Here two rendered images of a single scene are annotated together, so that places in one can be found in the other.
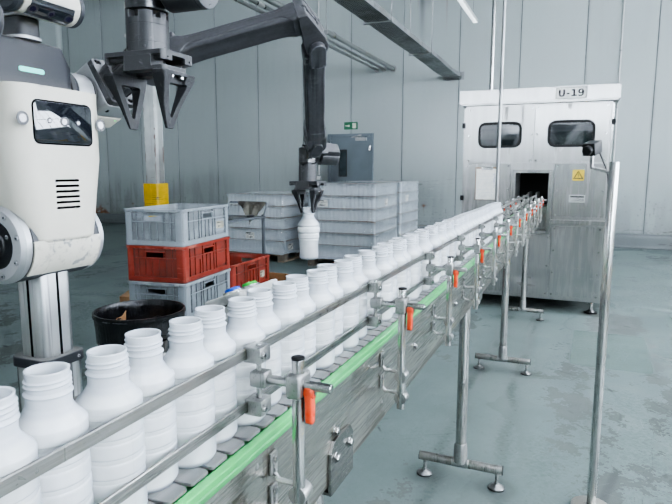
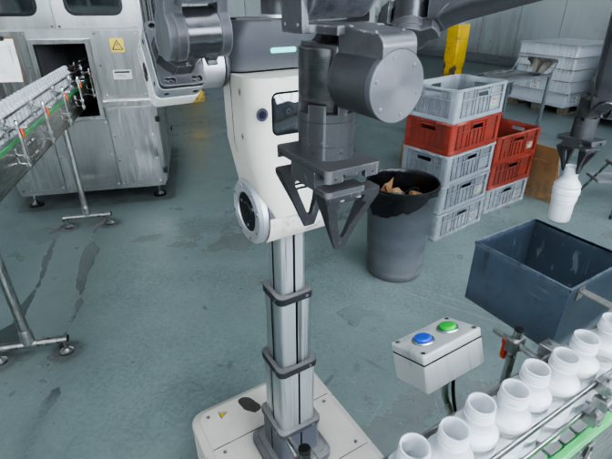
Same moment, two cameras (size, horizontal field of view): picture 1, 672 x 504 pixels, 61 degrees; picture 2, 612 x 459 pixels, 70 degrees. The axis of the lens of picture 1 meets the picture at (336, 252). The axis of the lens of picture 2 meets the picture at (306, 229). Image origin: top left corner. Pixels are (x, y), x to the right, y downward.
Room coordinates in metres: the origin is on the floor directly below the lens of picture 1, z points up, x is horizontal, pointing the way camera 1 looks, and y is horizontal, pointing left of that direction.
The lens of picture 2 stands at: (0.45, 0.02, 1.63)
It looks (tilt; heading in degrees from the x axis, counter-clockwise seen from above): 28 degrees down; 36
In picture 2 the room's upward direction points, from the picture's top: straight up
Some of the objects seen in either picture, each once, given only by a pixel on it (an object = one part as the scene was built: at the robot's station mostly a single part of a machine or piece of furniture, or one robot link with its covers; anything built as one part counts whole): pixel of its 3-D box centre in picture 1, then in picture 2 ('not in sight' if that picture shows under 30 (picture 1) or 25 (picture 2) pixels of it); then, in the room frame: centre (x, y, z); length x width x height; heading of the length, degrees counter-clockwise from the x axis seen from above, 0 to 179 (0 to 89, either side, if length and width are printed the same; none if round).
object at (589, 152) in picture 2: (309, 198); (577, 156); (1.81, 0.08, 1.25); 0.07 x 0.07 x 0.09; 67
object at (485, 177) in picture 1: (486, 183); not in sight; (5.59, -1.47, 1.22); 0.23 x 0.03 x 0.32; 67
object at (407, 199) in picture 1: (382, 214); not in sight; (9.90, -0.80, 0.59); 1.25 x 1.03 x 1.17; 158
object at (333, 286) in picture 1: (326, 309); (524, 407); (1.01, 0.02, 1.08); 0.06 x 0.06 x 0.17
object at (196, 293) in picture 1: (182, 290); (447, 157); (3.67, 1.00, 0.55); 0.61 x 0.41 x 0.22; 164
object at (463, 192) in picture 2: not in sight; (443, 184); (3.67, 1.01, 0.33); 0.61 x 0.41 x 0.22; 163
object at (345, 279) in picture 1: (343, 303); (552, 394); (1.06, -0.01, 1.08); 0.06 x 0.06 x 0.17
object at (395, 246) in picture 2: (142, 369); (398, 227); (2.82, 0.99, 0.32); 0.45 x 0.45 x 0.64
